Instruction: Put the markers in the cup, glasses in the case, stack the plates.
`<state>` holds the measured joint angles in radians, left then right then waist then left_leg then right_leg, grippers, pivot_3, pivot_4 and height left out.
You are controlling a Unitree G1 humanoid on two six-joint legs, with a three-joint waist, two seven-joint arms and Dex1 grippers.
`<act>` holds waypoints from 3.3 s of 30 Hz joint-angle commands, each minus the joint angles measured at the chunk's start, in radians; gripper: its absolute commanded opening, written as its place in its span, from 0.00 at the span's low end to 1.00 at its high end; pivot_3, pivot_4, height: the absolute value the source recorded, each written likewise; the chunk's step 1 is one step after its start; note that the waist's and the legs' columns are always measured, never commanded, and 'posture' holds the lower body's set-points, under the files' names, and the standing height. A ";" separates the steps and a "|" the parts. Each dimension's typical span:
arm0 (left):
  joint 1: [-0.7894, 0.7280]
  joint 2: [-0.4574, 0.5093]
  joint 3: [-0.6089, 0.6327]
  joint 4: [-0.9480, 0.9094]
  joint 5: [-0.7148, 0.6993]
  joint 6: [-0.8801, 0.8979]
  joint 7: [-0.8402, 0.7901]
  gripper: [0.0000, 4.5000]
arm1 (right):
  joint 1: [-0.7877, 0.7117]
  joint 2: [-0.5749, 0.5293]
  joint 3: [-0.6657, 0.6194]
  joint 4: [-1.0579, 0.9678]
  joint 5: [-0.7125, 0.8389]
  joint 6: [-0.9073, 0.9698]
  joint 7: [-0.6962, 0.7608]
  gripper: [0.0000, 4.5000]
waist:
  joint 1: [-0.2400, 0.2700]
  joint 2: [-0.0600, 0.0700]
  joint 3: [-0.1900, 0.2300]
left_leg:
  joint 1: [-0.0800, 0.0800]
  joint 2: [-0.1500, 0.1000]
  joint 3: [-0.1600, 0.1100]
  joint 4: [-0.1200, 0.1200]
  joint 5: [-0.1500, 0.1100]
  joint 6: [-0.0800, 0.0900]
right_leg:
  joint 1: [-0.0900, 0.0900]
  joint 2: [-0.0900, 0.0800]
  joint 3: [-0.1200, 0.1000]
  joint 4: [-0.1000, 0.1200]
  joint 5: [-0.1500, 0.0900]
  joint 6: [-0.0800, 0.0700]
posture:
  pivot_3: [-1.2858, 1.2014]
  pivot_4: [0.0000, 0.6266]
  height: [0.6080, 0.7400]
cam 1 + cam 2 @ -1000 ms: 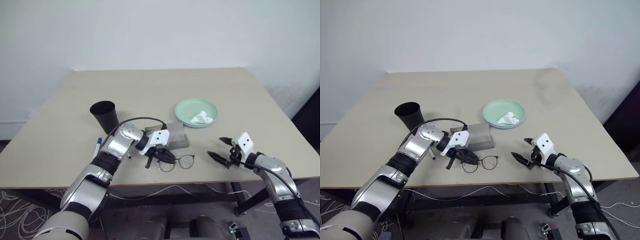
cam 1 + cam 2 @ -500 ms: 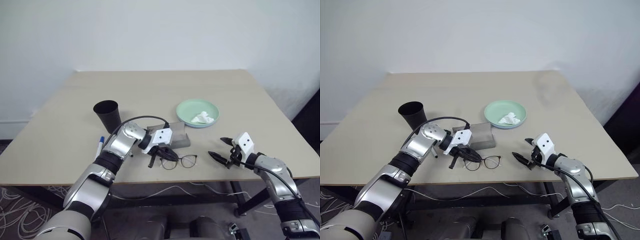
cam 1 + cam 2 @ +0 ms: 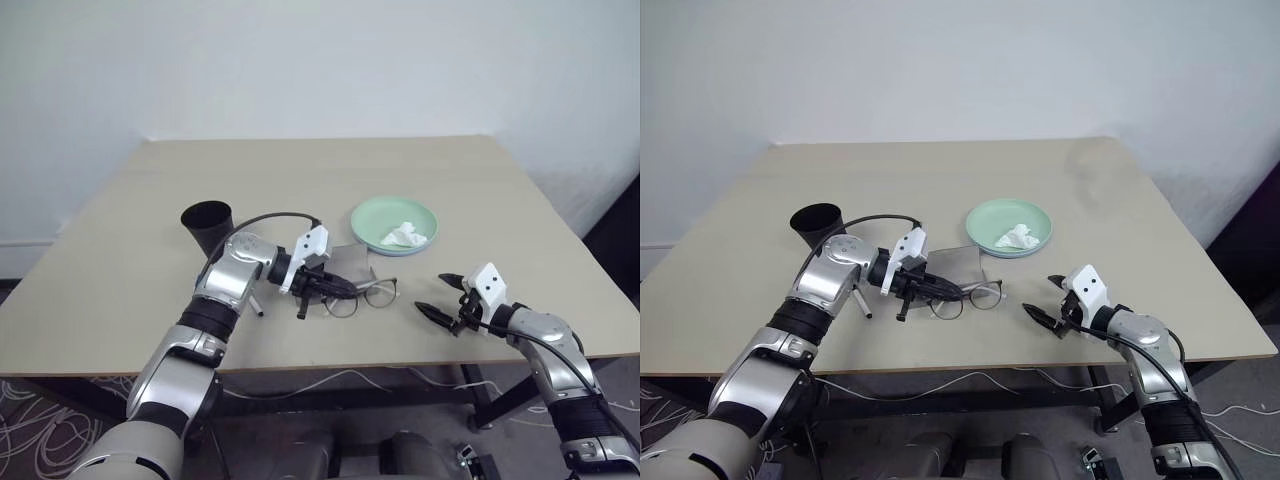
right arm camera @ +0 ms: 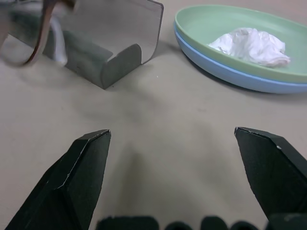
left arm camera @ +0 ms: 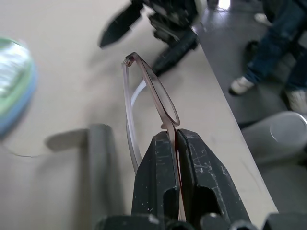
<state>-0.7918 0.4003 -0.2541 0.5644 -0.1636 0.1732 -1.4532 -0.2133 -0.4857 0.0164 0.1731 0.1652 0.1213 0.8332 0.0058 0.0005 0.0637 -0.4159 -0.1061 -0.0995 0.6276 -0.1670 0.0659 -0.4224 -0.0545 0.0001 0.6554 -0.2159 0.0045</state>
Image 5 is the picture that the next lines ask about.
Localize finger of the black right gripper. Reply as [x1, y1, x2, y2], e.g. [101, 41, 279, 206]
[153, 30, 200, 75]
[99, 2, 142, 48]

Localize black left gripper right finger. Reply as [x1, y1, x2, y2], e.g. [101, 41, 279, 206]
[177, 128, 252, 223]

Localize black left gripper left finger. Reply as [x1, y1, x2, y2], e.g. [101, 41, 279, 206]
[130, 131, 181, 220]

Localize translucent brown frame glasses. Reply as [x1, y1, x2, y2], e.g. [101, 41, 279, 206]
[121, 52, 187, 221]

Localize grey cylinder object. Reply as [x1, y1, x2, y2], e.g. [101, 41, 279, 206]
[241, 111, 307, 216]

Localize white sneaker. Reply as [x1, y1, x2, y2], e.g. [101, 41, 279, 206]
[253, 12, 272, 26]
[284, 89, 307, 114]
[229, 76, 255, 94]

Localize person's legs in blue jeans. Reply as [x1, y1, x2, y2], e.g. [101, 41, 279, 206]
[244, 0, 307, 92]

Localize green plate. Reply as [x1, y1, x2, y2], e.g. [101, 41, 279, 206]
[0, 37, 34, 99]

